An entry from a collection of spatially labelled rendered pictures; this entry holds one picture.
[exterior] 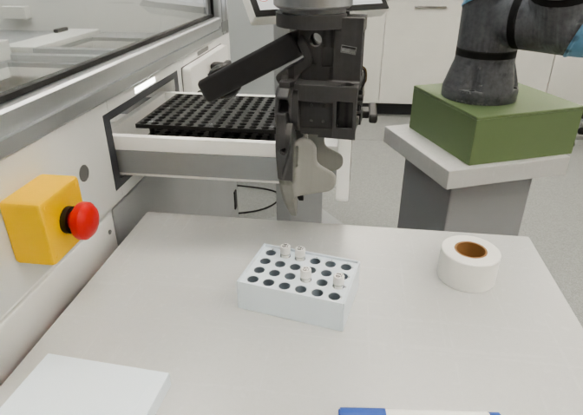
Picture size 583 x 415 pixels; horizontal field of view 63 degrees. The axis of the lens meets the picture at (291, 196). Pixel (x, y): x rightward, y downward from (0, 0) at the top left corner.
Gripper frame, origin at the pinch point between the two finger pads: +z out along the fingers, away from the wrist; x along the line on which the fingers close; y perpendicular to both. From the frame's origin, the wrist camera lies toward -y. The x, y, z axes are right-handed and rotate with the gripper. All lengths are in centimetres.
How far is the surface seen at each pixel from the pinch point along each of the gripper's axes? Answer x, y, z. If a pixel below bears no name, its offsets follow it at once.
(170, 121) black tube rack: 16.4, -22.8, -2.1
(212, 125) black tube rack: 15.2, -15.5, -2.5
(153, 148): 9.9, -22.4, -0.2
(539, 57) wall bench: 337, 107, 41
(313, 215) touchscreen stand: 126, -19, 73
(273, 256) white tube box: -0.9, -2.0, 8.0
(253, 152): 11.3, -8.0, -0.4
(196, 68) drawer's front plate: 43, -29, -5
